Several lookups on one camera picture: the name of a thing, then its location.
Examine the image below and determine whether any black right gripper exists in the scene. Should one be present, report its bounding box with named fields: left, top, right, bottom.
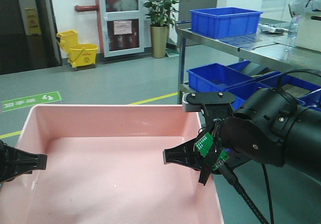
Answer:
left=163, top=88, right=286, bottom=184

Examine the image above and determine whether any yellow wet floor sign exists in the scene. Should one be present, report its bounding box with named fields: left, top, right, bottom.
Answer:
left=25, top=8, right=42, bottom=35

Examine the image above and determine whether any blue bin lower shelf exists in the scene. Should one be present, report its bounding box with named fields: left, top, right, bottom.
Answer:
left=187, top=63, right=254, bottom=92

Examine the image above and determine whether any potted green plant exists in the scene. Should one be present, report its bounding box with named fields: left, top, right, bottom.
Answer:
left=143, top=0, right=179, bottom=58

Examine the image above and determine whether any black cable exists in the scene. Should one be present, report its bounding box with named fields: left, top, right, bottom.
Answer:
left=218, top=163, right=275, bottom=224

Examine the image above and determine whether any steel work table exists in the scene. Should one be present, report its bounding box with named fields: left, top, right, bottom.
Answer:
left=175, top=20, right=320, bottom=104

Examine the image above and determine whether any fire hose cabinet door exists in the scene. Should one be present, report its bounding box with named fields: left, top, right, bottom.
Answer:
left=96, top=0, right=144, bottom=57

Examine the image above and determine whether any yellow mop bucket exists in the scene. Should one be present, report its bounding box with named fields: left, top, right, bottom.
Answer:
left=56, top=30, right=98, bottom=69

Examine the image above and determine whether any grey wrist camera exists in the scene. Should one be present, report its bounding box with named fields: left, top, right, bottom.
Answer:
left=182, top=91, right=236, bottom=112

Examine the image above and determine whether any pink plastic bin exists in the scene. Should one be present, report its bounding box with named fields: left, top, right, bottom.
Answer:
left=1, top=104, right=223, bottom=223

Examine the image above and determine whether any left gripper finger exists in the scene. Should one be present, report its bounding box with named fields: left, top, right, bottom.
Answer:
left=1, top=140, right=48, bottom=181

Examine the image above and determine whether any clear water bottle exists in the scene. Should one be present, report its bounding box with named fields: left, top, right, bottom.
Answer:
left=287, top=16, right=300, bottom=38

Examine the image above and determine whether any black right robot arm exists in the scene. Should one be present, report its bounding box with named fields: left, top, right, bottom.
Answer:
left=186, top=88, right=320, bottom=180

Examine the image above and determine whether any blue bin on table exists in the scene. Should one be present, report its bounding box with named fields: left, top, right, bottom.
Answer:
left=190, top=7, right=262, bottom=39

